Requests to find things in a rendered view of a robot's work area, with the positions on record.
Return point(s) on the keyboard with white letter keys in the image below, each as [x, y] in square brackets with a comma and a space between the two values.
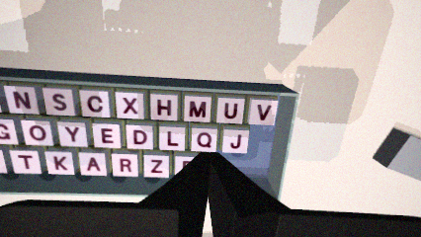
[77, 134]

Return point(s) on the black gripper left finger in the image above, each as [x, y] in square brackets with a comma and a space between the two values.
[177, 209]

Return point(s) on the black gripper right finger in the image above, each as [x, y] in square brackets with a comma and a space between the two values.
[240, 208]

